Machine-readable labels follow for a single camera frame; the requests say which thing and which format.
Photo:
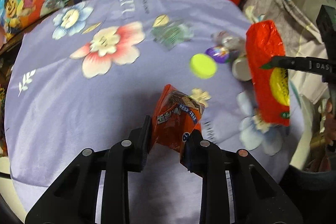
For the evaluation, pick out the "purple floral table cloth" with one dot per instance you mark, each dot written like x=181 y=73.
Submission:
x=90 y=73

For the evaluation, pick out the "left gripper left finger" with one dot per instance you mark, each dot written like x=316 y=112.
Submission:
x=72 y=197

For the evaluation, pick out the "green printed flat wrapper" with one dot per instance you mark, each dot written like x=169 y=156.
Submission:
x=172 y=34

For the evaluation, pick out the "purple candy wrapper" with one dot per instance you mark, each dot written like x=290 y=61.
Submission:
x=219 y=54

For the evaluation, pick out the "orange chocolate snack packet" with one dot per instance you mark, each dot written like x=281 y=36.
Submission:
x=176 y=116

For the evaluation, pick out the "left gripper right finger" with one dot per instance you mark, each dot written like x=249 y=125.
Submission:
x=235 y=187

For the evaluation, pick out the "grey floral sofa cover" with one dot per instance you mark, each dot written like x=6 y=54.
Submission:
x=300 y=36

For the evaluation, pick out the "crumpled white plastic wrapper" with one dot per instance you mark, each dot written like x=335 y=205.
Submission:
x=229 y=41

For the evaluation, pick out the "person's hand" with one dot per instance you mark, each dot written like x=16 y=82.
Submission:
x=330 y=124

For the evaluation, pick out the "yellow green round lid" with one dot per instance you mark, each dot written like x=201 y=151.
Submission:
x=203 y=66

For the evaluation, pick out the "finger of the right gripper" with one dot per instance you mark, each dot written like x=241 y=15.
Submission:
x=304 y=64

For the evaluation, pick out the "red orange snack bag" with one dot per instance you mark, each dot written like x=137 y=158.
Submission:
x=270 y=83

